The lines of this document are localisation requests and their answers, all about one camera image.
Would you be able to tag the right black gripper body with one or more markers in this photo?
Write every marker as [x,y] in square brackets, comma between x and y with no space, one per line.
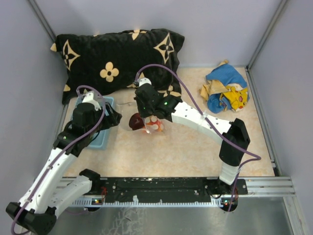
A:
[144,110]

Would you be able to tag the clear polka dot zip bag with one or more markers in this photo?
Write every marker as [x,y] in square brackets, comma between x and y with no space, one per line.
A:
[127,110]

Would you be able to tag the dark purple toy fruit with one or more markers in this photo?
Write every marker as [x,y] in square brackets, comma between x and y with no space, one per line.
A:
[136,122]

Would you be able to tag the light blue plastic basket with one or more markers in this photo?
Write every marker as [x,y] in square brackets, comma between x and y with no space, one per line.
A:
[102,139]

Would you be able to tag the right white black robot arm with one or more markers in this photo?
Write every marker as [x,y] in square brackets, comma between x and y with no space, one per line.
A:
[228,134]

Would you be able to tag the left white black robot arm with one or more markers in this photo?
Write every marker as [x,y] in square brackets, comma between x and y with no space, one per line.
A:
[38,210]

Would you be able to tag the black floral plush pillow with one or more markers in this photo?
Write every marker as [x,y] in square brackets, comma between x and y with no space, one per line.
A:
[110,62]

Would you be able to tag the blue yellow cartoon cloth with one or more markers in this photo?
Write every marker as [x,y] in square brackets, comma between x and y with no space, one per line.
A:
[225,89]

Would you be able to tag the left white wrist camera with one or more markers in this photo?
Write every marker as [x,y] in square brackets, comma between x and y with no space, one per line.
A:
[92,98]

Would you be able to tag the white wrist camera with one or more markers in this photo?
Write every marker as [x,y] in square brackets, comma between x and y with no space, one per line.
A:
[143,81]
[92,98]

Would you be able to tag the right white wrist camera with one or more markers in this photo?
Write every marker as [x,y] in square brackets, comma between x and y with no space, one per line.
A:
[143,81]

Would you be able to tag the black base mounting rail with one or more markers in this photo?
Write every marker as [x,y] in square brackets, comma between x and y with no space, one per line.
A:
[165,190]

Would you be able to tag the aluminium frame rail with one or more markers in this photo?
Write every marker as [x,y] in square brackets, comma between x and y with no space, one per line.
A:
[246,187]

